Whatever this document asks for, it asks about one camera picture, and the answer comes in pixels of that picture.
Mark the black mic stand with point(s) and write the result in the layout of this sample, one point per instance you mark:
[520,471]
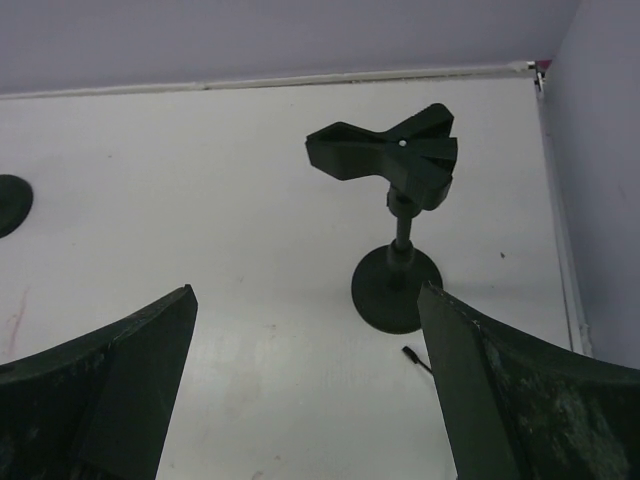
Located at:
[16,201]
[417,157]

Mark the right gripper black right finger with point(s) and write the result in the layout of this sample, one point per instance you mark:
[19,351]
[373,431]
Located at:
[518,407]

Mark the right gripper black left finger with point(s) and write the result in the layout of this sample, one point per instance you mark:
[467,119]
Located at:
[98,406]

